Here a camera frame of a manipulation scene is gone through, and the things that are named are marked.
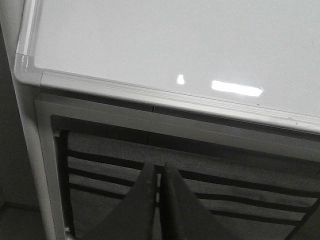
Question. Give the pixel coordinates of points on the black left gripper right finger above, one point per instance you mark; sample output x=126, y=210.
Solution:
x=182, y=216

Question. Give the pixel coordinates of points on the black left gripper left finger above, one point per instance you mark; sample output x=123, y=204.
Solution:
x=133, y=217

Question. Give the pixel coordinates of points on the grey cloth with black stripes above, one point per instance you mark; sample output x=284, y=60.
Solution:
x=255, y=196

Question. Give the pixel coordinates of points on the white metal stand frame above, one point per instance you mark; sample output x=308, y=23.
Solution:
x=47, y=112

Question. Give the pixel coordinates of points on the white whiteboard with aluminium frame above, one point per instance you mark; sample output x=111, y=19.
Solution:
x=252, y=60

